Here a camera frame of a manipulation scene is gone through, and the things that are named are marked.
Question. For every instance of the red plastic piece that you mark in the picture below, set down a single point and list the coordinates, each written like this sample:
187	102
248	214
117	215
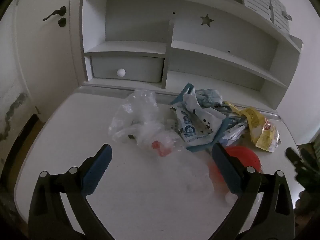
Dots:
161	148

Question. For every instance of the red round lid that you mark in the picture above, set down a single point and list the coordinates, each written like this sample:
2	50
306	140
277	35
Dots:
243	155

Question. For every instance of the blue and white snack bag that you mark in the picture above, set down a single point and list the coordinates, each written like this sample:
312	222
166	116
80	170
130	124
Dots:
197	125

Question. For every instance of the grey drawer with white knob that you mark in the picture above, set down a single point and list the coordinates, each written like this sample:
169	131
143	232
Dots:
140	67

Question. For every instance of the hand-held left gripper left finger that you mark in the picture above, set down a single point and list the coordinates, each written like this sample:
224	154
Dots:
100	170

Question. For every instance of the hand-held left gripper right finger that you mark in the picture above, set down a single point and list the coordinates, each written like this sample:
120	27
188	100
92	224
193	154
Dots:
225	172

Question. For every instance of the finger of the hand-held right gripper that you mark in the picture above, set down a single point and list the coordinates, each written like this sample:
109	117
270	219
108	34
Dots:
293	156
308	156

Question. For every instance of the crumpled pale blue wrapper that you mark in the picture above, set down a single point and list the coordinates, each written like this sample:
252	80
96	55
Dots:
208	97

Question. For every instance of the clear plastic film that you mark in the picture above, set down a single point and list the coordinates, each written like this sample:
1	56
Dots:
192	177

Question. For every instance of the black door lock knob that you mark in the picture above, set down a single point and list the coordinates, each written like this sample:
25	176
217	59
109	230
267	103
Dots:
62	22

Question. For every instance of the yellow snack bag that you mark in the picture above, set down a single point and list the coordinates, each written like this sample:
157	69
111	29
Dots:
262	132

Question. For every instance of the white desk shelf unit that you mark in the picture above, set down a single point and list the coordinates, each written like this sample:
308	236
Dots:
212	55

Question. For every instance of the clear plastic bag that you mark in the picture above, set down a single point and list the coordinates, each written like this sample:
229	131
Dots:
140	110

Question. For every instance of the white and blue printed wrapper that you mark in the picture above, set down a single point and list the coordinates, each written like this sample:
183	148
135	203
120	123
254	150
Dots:
232	132

